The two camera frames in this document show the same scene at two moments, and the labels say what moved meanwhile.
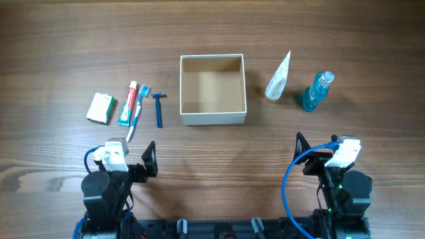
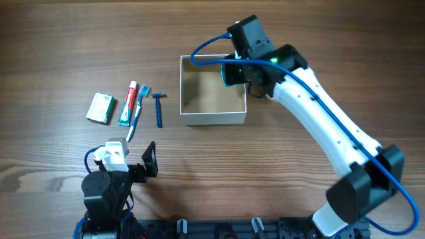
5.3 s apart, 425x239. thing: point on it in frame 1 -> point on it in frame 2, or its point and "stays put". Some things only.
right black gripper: (317, 160) -> (230, 57)
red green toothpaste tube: (125, 117) stays put
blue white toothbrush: (144, 91) stays put
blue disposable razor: (158, 108) stays put
